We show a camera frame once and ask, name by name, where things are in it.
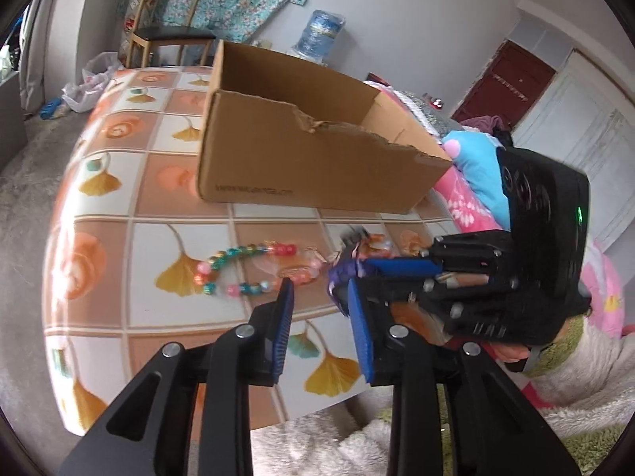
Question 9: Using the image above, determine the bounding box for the white plastic bag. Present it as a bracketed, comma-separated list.
[62, 52, 121, 113]

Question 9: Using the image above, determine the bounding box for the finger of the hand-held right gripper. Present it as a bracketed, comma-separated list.
[364, 232, 516, 277]
[369, 276, 517, 343]

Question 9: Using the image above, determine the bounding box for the grey glitter blanket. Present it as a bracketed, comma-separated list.
[391, 88, 463, 146]

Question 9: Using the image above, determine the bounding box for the white wardrobe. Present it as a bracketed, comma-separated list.
[511, 48, 635, 255]

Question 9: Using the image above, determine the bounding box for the blue plush pillow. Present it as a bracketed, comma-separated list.
[441, 128, 513, 232]

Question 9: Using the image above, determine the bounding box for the person's right hand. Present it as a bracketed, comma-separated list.
[496, 341, 529, 374]

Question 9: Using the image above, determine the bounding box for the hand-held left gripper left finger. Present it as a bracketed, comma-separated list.
[58, 278, 296, 476]

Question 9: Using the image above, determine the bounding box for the pink floral blanket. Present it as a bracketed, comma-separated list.
[431, 167, 512, 233]

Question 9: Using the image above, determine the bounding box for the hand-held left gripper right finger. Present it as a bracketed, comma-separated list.
[347, 278, 583, 476]

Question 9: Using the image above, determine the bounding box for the purple clothing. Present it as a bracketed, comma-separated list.
[463, 114, 505, 136]

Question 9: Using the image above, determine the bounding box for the wooden chair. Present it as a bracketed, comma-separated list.
[119, 0, 217, 68]

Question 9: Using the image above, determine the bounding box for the dark red door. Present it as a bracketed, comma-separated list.
[453, 40, 557, 131]

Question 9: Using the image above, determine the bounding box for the torn cardboard box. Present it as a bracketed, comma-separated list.
[197, 40, 453, 215]

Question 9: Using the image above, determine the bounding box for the pink plush blanket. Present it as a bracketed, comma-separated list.
[579, 242, 627, 339]

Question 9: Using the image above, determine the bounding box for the dark grey cabinet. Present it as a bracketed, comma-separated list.
[0, 66, 29, 170]

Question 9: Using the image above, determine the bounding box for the colourful bead bracelet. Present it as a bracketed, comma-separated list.
[196, 241, 299, 299]

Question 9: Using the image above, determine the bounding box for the blue water jug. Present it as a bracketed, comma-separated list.
[292, 9, 346, 63]

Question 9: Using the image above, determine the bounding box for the grey curtain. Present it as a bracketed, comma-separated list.
[20, 0, 66, 116]

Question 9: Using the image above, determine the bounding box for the ginkgo print tablecloth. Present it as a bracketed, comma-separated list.
[42, 64, 447, 438]

